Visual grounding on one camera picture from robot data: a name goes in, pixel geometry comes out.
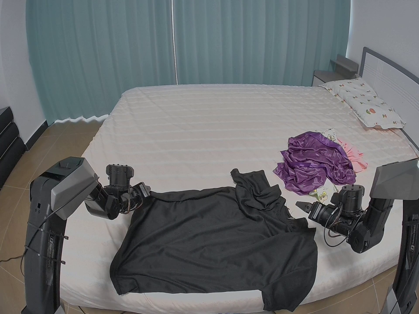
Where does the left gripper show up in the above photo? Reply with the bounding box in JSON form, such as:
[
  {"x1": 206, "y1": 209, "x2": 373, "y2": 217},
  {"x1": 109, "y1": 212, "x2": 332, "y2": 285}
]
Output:
[{"x1": 128, "y1": 182, "x2": 153, "y2": 210}]

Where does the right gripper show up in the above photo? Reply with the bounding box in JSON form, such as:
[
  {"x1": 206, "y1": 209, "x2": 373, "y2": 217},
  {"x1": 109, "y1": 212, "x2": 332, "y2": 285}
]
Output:
[{"x1": 309, "y1": 201, "x2": 342, "y2": 233}]

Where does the black T-shirt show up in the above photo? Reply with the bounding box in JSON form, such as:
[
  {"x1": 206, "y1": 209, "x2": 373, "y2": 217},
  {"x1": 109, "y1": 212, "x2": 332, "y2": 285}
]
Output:
[{"x1": 110, "y1": 168, "x2": 319, "y2": 311}]

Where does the white printed garment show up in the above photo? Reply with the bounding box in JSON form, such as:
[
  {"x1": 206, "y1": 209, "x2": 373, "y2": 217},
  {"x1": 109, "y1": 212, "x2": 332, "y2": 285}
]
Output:
[{"x1": 308, "y1": 127, "x2": 339, "y2": 203}]

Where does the purple satin garment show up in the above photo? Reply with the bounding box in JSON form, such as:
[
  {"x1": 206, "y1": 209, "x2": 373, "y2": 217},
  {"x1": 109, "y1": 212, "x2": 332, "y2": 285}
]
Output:
[{"x1": 273, "y1": 131, "x2": 357, "y2": 195}]

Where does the pink garment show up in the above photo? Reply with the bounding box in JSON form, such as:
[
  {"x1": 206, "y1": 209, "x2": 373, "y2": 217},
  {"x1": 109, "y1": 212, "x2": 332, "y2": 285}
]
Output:
[{"x1": 337, "y1": 138, "x2": 369, "y2": 173}]

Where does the bed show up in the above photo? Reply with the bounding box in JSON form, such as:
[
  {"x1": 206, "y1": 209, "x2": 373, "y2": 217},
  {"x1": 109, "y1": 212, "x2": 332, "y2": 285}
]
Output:
[{"x1": 60, "y1": 47, "x2": 419, "y2": 311}]

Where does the white printed pillow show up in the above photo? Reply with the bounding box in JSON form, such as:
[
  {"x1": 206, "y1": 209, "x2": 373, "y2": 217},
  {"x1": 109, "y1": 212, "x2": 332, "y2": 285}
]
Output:
[{"x1": 318, "y1": 78, "x2": 406, "y2": 130}]

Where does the black chest of drawers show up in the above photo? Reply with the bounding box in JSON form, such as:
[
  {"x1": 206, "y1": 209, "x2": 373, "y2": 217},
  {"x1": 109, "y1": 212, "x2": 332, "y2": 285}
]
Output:
[{"x1": 0, "y1": 107, "x2": 25, "y2": 189}]

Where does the grey bedside table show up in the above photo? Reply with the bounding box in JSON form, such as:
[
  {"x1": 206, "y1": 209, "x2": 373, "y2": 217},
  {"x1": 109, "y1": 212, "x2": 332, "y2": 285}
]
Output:
[{"x1": 313, "y1": 54, "x2": 359, "y2": 87}]

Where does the blue-green curtain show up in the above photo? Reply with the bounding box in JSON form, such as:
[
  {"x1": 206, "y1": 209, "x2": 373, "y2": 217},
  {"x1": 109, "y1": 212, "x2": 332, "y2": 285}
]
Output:
[
  {"x1": 172, "y1": 0, "x2": 350, "y2": 86},
  {"x1": 26, "y1": 0, "x2": 177, "y2": 126}
]

